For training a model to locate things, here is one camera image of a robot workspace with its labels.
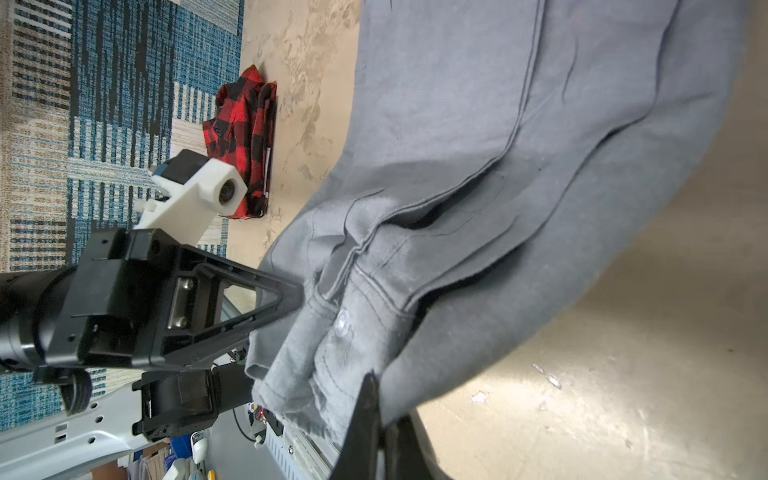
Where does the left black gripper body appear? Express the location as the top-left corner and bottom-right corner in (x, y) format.
(41, 229), (198, 369)

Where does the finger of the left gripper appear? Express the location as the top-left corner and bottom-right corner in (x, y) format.
(155, 261), (303, 366)

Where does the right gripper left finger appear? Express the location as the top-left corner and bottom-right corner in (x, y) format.
(329, 372), (381, 480)

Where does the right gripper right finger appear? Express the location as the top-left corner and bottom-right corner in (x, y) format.
(386, 413), (434, 479)

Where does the grey long sleeve shirt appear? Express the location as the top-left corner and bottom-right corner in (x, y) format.
(245, 1), (749, 442)

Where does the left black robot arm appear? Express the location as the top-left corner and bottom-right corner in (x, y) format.
(1, 228), (303, 414)

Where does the red black plaid folded shirt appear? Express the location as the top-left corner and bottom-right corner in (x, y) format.
(203, 65), (277, 219)

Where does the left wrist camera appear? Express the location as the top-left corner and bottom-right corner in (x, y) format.
(135, 149), (247, 246)

